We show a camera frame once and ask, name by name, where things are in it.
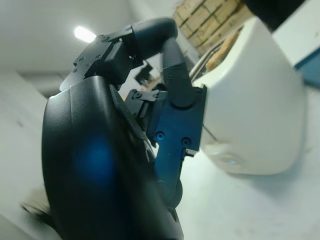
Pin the ceiling light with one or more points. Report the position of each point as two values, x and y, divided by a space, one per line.
85 33

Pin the brown bread slice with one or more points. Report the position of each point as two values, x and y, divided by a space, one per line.
222 51

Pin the wooden crates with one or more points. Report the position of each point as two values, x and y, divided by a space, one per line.
207 22

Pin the white two-slot toaster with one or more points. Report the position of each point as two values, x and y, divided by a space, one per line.
257 100

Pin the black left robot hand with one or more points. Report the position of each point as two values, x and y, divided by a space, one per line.
100 150

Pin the blue plastic tray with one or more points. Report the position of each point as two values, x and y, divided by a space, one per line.
310 70

